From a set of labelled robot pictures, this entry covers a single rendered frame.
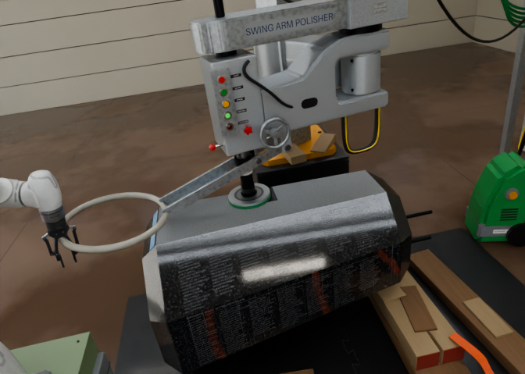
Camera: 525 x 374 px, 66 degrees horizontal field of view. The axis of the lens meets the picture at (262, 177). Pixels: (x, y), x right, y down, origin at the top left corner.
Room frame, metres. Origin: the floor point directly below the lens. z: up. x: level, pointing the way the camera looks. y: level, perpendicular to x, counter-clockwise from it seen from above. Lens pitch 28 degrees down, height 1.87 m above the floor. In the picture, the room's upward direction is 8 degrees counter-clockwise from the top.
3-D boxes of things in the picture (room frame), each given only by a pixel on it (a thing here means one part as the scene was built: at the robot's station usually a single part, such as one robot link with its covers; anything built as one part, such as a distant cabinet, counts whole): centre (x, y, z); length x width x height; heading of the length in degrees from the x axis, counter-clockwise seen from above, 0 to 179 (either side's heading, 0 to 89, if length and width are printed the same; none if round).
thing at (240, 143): (1.80, 0.00, 1.32); 0.36 x 0.22 x 0.45; 107
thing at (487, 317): (1.45, -1.07, 0.09); 0.25 x 0.10 x 0.01; 9
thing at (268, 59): (2.36, -0.33, 1.37); 0.74 x 0.34 x 0.25; 29
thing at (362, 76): (1.96, -0.55, 1.35); 0.19 x 0.19 x 0.20
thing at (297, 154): (2.27, -0.21, 0.81); 0.20 x 0.10 x 0.05; 14
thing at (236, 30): (1.87, -0.26, 1.62); 0.96 x 0.25 x 0.17; 107
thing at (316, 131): (2.53, -0.23, 0.76); 0.49 x 0.49 x 0.05; 6
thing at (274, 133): (1.69, -0.07, 1.20); 0.15 x 0.10 x 0.15; 107
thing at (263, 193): (1.77, 0.08, 0.85); 0.21 x 0.21 x 0.01
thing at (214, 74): (1.64, 0.11, 1.37); 0.08 x 0.03 x 0.28; 107
